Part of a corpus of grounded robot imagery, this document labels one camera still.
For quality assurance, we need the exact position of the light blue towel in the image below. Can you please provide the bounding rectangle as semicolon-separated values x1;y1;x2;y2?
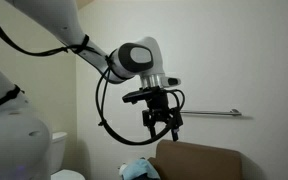
121;157;162;180

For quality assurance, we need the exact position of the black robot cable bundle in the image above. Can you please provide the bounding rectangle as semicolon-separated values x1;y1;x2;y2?
95;65;187;146

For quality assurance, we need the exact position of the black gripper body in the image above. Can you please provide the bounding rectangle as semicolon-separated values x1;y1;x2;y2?
141;87;185;130

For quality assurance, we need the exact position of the cardboard box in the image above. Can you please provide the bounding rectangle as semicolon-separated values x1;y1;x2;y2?
146;138;244;180

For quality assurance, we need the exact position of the metal wall grab bar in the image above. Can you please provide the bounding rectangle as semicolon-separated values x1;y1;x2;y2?
179;108;243;118

